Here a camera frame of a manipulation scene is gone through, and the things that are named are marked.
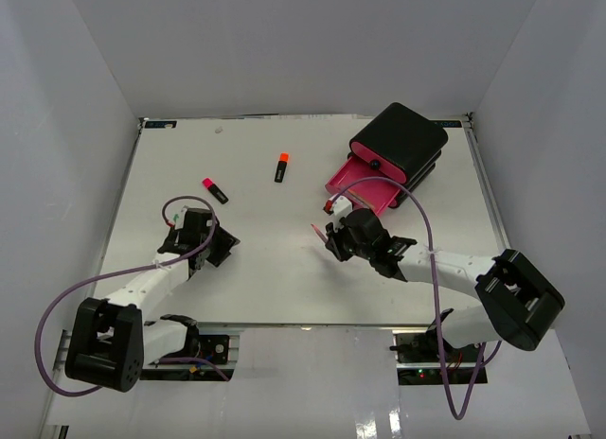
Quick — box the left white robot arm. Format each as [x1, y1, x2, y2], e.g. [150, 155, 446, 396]
[64, 208, 240, 392]

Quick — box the black pink drawer organizer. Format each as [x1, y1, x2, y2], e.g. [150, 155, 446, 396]
[325, 102, 448, 216]

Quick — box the right dark table label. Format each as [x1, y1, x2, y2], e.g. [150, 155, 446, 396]
[434, 120, 462, 129]

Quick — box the orange cap black highlighter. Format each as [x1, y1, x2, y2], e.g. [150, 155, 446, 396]
[274, 152, 290, 183]

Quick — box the purple cable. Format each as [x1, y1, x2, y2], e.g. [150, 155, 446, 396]
[33, 196, 233, 395]
[330, 175, 503, 420]

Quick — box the purple red-tip pen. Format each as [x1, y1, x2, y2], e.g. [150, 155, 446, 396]
[311, 223, 329, 245]

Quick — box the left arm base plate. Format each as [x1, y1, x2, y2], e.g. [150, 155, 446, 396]
[151, 331, 231, 365]

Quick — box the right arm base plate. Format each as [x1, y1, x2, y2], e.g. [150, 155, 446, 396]
[387, 329, 487, 364]

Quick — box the pink cap black highlighter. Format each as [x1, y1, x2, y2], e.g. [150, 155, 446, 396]
[202, 178, 229, 204]

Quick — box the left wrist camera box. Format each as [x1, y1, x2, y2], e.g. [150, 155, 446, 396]
[169, 206, 187, 230]

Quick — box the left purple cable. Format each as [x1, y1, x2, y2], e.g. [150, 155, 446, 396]
[33, 196, 233, 395]

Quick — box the dark blue table label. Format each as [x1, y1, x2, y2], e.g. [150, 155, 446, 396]
[144, 120, 177, 129]

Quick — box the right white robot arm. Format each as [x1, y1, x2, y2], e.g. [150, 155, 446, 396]
[325, 209, 565, 362]

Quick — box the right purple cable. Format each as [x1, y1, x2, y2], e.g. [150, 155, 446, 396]
[330, 175, 503, 420]

